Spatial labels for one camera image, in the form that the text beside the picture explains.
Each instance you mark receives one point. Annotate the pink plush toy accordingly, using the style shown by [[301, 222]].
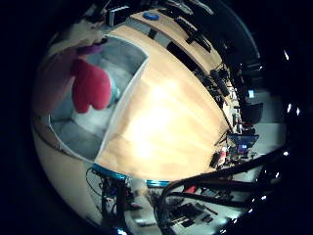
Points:
[[89, 86]]

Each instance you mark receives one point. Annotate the grey fabric container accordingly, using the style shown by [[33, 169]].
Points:
[[81, 140]]

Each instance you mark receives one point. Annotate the blue tape roll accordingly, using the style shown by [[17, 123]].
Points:
[[151, 15]]

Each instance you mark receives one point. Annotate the black office chair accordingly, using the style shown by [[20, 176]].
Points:
[[253, 113]]

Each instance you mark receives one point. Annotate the laptop with blue screen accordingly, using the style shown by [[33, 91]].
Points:
[[243, 143]]

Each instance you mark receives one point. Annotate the blue aluminium table frame rail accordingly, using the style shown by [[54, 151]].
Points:
[[109, 173]]

